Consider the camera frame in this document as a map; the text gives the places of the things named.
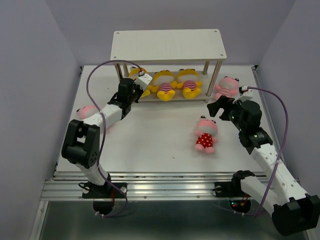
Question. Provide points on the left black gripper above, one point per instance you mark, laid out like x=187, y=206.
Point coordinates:
x=137, y=86

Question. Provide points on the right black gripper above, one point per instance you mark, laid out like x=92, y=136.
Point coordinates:
x=213, y=107

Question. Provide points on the yellow plush blue-striped shirt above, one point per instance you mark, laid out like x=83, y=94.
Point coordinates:
x=133, y=74

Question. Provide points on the pink plush red polka-dot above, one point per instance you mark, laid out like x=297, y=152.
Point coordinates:
x=206, y=131

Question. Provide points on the yellow plush pink-striped shirt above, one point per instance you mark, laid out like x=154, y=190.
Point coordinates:
x=164, y=84

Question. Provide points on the yellow plush red-striped shirt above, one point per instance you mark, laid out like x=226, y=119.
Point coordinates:
x=189, y=81

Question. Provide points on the pink plush orange-striped shirt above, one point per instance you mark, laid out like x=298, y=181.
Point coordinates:
x=86, y=111

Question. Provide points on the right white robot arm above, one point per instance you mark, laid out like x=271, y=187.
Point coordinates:
x=290, y=206

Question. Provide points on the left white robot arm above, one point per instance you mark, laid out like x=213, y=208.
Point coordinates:
x=81, y=146

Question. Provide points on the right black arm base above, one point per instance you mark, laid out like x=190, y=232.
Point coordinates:
x=240, y=201

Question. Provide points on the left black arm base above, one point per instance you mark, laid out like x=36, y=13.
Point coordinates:
x=103, y=197

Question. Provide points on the white two-tier shelf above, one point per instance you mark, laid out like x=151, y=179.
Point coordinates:
x=173, y=47

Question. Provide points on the pink plush pink-striped shirt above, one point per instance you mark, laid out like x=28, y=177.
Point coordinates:
x=227, y=86

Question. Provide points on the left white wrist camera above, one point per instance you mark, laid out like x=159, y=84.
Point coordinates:
x=143, y=80

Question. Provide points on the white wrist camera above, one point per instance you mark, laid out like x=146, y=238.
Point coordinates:
x=245, y=94
x=143, y=80

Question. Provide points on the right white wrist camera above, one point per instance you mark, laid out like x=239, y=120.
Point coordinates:
x=245, y=94

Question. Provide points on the aluminium rail frame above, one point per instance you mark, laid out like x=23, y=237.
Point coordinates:
x=152, y=150

